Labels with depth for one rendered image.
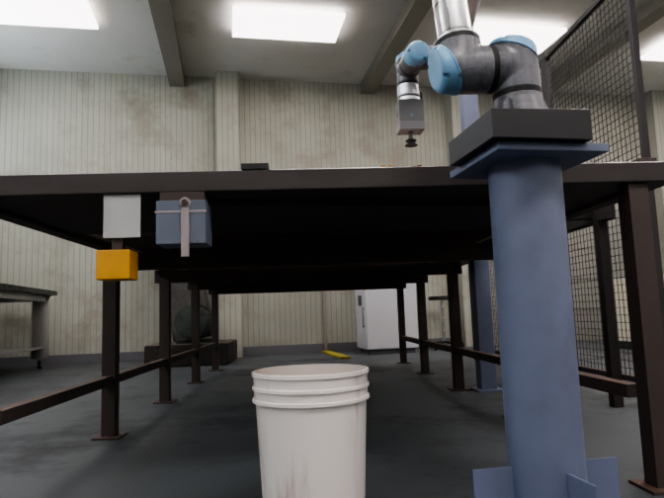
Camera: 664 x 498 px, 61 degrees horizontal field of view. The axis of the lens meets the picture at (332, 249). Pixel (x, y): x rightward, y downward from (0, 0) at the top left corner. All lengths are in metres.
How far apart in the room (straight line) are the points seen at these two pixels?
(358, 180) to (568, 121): 0.57
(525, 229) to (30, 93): 7.64
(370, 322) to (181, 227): 5.47
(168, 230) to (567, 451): 1.11
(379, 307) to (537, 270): 5.66
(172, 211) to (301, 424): 0.66
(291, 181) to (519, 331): 0.71
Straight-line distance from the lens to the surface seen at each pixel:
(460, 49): 1.44
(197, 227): 1.56
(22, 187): 1.74
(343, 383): 1.35
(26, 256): 7.97
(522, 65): 1.48
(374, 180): 1.58
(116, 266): 1.60
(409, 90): 1.96
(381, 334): 6.94
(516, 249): 1.34
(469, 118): 3.87
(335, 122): 8.14
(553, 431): 1.36
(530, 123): 1.31
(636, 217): 1.83
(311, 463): 1.38
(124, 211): 1.64
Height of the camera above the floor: 0.51
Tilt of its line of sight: 7 degrees up
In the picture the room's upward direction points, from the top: 2 degrees counter-clockwise
